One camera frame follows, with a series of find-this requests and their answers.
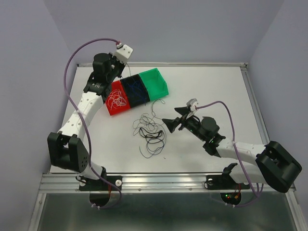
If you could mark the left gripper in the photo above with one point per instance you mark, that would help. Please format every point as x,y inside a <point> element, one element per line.
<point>121,65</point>

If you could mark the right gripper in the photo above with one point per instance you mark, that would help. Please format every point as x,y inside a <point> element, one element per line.
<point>172,123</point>

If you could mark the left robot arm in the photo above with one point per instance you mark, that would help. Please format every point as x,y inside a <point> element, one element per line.
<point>66,147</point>

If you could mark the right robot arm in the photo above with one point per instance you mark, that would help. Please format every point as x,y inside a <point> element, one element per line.
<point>269,164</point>

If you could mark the black plastic bin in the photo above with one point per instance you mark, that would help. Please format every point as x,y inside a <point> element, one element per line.
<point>135,90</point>

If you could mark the red plastic bin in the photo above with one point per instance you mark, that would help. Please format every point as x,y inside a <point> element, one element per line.
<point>117,101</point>

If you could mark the green plastic bin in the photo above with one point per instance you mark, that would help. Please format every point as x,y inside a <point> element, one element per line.
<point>154,83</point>

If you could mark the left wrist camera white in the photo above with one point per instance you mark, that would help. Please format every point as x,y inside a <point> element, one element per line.
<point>123,53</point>

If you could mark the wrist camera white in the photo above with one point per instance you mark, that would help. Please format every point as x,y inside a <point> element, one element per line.
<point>123,53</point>
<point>192,106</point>

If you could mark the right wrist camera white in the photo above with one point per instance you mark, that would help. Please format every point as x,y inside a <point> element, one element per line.
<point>192,106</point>

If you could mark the aluminium front rail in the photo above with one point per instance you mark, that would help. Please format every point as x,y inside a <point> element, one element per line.
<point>139,183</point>

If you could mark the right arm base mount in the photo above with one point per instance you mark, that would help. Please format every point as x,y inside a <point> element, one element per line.
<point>220,182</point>

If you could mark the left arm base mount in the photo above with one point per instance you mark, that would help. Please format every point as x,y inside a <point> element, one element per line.
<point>86,185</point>

